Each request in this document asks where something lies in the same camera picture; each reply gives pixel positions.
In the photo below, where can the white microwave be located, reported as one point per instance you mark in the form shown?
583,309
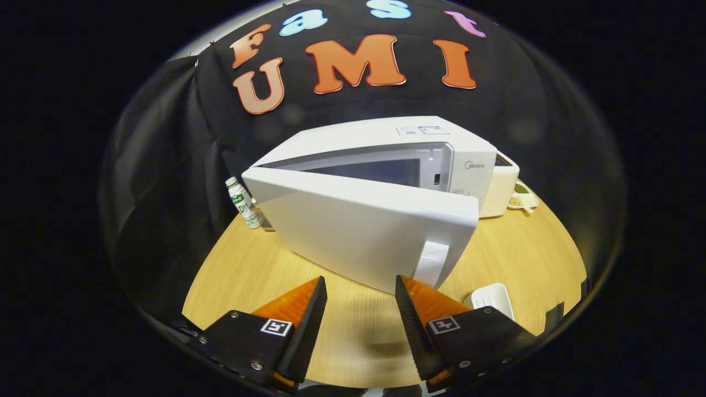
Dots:
358,226

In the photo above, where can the divided dish of beans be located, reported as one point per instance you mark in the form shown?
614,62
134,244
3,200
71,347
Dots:
524,199

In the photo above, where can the black backdrop cloth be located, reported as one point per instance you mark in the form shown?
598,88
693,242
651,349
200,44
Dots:
165,165

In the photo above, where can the white green-label bottle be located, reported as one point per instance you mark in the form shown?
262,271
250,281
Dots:
242,203

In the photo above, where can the white ridged tray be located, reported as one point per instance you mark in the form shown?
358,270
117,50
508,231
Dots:
493,298

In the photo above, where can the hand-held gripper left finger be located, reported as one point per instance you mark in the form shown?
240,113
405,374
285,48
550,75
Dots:
306,336

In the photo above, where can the cream white toaster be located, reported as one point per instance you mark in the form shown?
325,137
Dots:
499,190

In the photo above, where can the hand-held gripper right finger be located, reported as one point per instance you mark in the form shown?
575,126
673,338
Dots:
413,331

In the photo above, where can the dark grey panel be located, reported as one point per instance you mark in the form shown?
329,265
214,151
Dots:
554,317

